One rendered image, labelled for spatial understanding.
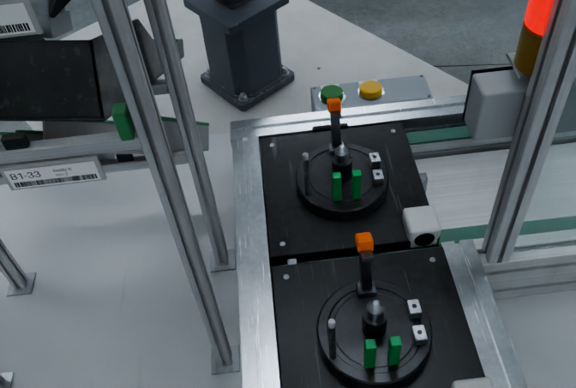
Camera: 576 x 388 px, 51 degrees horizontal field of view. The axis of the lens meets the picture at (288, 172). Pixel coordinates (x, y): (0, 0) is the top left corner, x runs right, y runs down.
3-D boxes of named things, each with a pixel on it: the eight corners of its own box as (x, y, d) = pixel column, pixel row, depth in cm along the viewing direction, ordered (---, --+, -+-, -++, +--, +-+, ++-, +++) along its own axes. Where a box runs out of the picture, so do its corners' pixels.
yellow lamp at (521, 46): (507, 52, 65) (516, 13, 62) (552, 47, 65) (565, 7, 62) (523, 81, 62) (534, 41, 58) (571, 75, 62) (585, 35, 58)
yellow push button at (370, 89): (357, 89, 110) (357, 80, 109) (379, 86, 110) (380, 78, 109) (361, 104, 107) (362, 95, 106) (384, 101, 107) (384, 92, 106)
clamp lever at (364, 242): (357, 283, 78) (354, 232, 74) (373, 281, 78) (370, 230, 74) (362, 301, 74) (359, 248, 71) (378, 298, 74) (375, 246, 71)
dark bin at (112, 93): (91, 57, 82) (81, 1, 80) (184, 56, 81) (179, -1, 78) (-29, 121, 57) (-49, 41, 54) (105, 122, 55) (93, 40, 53)
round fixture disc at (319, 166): (291, 156, 97) (291, 147, 96) (378, 146, 98) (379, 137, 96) (301, 224, 88) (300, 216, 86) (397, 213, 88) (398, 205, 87)
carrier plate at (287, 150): (260, 146, 102) (259, 137, 101) (401, 130, 102) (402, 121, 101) (271, 265, 86) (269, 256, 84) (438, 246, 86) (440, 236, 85)
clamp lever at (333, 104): (329, 144, 95) (326, 98, 91) (342, 142, 95) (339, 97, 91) (333, 153, 92) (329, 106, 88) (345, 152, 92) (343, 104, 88)
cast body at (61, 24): (45, 31, 91) (36, -18, 88) (73, 30, 90) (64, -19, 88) (15, 41, 83) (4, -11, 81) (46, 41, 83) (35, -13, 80)
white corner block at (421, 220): (399, 224, 89) (402, 206, 86) (430, 220, 89) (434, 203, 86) (407, 250, 86) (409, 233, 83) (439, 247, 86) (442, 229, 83)
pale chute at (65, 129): (129, 150, 98) (129, 122, 98) (209, 151, 97) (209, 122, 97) (41, 152, 71) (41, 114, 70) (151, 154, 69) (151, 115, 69)
